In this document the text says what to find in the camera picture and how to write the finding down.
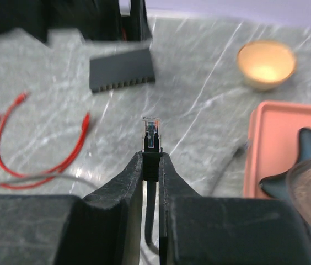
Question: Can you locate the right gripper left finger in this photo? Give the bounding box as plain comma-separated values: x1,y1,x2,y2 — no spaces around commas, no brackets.
0,153,143,264

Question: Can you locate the black network switch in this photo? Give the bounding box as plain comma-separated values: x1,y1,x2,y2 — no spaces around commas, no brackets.
89,47,156,93

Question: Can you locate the salmon pink tray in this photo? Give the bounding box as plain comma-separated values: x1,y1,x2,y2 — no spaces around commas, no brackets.
242,101,311,198

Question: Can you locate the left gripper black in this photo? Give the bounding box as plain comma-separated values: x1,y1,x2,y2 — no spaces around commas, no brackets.
58,1,152,41

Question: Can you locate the yellow ceramic bowl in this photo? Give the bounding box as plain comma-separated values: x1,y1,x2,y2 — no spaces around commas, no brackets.
237,40,297,91

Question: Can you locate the grey ethernet cable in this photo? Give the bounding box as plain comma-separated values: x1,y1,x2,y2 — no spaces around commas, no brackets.
0,137,251,265

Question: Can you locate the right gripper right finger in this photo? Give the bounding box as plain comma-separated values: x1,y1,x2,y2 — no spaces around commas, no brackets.
159,153,311,264

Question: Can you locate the black ethernet cable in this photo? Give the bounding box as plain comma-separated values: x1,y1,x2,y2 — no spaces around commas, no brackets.
140,116,164,255

